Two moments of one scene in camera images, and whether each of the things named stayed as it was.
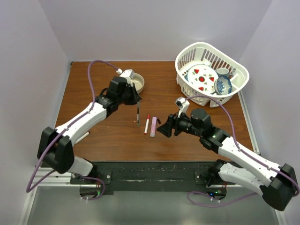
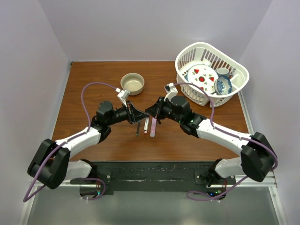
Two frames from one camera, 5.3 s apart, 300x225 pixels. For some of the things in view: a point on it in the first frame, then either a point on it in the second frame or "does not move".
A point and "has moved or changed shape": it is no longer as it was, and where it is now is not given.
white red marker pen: (147, 122) does not move
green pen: (138, 116) has moved or changed shape
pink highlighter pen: (153, 127) does not move
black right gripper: (173, 123) → (156, 109)
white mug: (222, 71) does not move
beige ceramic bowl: (138, 81) does not move
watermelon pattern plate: (202, 77) does not move
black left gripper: (135, 97) → (131, 111)
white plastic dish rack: (204, 69) does not move
